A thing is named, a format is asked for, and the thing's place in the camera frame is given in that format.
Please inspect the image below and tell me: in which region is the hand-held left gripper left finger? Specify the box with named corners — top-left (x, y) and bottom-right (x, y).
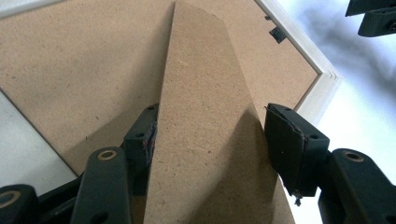
top-left (123, 104), bottom-right (160, 197)

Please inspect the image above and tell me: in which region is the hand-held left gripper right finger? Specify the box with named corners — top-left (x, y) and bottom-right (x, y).
top-left (264, 103), bottom-right (331, 207)

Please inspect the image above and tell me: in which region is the wooden picture frame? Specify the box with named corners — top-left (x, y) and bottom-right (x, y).
top-left (0, 0), bottom-right (344, 224)

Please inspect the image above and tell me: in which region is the white sheet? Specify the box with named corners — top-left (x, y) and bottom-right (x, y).
top-left (0, 0), bottom-right (396, 224)

